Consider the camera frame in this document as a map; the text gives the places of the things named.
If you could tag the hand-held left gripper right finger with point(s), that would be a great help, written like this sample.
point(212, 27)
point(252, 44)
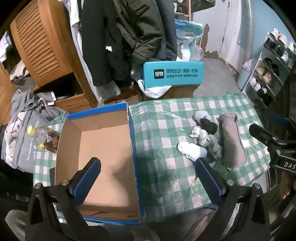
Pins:
point(208, 176)

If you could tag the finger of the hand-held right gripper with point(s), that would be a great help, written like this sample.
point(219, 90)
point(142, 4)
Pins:
point(261, 132)

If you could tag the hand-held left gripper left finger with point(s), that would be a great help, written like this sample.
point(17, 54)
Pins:
point(85, 183)

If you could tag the white cloth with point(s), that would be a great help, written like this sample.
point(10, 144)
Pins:
point(215, 148)

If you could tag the white blue striped sock roll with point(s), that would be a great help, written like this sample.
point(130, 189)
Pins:
point(192, 150)

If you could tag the long grey sock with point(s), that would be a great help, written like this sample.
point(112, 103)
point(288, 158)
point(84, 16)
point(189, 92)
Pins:
point(231, 143)

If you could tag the blue-sided cardboard box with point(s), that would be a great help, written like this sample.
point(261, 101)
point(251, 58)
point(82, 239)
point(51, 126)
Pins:
point(104, 148)

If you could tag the white black patterned sock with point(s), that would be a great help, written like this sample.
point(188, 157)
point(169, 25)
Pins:
point(202, 136)

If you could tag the small white sock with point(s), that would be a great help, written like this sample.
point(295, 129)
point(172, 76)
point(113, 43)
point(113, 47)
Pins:
point(200, 115)

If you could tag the person's right forearm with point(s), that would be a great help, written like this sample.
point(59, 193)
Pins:
point(277, 213)

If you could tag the person's right hand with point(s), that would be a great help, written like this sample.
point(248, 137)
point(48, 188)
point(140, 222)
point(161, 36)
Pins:
point(285, 185)

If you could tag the black flat rectangular device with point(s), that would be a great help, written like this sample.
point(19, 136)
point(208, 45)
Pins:
point(52, 176)

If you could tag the light blue bin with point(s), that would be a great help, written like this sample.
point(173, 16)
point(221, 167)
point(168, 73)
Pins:
point(242, 80)

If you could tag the group of assorted shoes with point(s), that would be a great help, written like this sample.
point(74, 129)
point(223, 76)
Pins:
point(266, 75)

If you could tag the yellow-capped plastic bottle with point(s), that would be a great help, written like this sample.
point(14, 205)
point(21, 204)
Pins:
point(44, 139)

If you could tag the small white bag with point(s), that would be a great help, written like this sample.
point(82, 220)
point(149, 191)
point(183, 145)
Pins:
point(248, 64)

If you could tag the grey printed tote bag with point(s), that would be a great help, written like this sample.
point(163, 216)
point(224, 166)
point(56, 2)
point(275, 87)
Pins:
point(25, 148)

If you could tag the metal shoe rack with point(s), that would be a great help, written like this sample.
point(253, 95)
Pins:
point(262, 60)

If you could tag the wooden wardrobe drawer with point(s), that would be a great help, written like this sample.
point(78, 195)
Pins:
point(71, 104)

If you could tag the person's grey trouser leg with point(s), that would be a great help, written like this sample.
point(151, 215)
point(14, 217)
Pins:
point(16, 224)

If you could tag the white plastic bag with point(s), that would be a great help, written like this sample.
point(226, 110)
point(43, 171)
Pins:
point(155, 91)

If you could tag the clear plastic bag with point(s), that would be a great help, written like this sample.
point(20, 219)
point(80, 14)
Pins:
point(197, 54)

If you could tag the white door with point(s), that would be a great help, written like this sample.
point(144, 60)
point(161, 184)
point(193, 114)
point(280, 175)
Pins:
point(235, 34)

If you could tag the teal shoe box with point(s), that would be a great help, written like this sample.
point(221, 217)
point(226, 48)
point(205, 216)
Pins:
point(173, 74)

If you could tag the grey hoodie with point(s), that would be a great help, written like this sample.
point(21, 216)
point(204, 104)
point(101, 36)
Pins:
point(20, 99)

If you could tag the wooden wardrobe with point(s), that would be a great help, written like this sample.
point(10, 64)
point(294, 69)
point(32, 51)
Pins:
point(78, 76)

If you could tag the wooden louvred wardrobe door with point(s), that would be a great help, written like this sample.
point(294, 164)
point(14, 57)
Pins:
point(44, 41)
point(5, 92)

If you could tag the blue printed plastic bag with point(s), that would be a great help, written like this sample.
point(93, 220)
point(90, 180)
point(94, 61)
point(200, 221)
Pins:
point(187, 32)

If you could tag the grey folded clothes pile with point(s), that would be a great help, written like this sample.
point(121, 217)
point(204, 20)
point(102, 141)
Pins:
point(19, 74)

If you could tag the navy hanging coat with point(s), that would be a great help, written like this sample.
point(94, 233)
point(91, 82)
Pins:
point(170, 30)

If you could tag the black hanging coat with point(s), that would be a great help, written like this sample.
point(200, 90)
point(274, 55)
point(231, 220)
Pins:
point(101, 46)

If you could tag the wooden shelf unit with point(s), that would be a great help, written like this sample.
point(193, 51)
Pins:
point(182, 9)

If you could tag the white hanging garment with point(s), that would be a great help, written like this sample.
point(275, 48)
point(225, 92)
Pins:
point(76, 27)

